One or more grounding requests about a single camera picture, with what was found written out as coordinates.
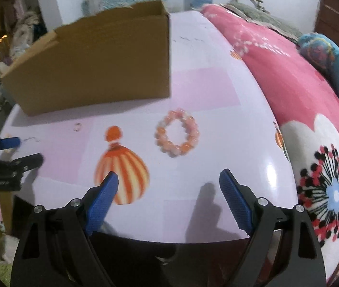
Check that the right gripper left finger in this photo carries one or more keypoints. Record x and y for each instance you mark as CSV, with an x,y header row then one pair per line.
x,y
55,249

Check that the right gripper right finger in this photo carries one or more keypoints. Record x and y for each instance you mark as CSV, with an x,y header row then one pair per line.
x,y
298,261

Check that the pile of clothes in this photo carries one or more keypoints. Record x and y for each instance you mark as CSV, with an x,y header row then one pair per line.
x,y
23,25

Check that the pink floral blanket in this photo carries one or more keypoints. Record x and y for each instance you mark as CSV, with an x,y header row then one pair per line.
x,y
307,111

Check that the brown cardboard box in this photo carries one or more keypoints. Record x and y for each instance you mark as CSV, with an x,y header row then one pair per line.
x,y
116,55

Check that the blue patterned blanket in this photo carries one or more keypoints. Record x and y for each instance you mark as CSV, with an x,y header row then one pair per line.
x,y
322,53

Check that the grey green pillow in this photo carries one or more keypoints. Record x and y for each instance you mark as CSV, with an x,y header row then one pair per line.
x,y
253,15

